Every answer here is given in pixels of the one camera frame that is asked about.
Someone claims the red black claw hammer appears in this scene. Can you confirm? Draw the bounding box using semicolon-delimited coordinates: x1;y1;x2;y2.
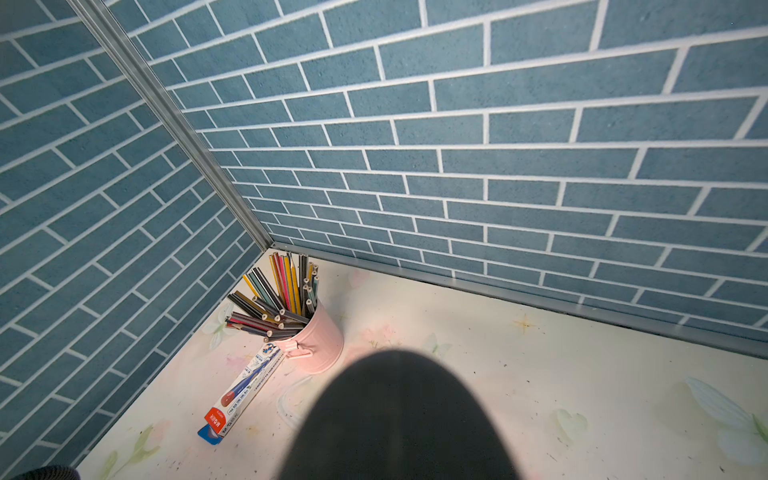
278;350;522;479

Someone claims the bundle of coloured pencils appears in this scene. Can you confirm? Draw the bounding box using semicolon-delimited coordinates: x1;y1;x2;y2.
224;253;320;343

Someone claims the pink metal pencil bucket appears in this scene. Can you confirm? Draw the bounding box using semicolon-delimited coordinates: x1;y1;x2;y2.
273;302;344;375

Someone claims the white blue pencil box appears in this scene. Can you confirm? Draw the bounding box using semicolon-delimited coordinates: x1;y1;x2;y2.
197;343;283;445

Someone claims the aluminium corner post left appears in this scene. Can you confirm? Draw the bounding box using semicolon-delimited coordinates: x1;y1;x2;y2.
68;0;274;251

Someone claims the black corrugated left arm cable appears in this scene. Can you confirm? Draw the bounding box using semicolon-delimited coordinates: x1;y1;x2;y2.
8;464;82;480

